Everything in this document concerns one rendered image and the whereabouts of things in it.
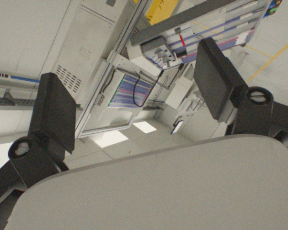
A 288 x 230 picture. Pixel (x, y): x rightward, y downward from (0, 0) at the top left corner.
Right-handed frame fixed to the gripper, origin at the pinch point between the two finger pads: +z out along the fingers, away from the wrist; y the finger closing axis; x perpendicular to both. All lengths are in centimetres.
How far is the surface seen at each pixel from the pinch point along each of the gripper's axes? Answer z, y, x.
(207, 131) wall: 320, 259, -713
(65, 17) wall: 227, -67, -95
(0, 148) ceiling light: 111, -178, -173
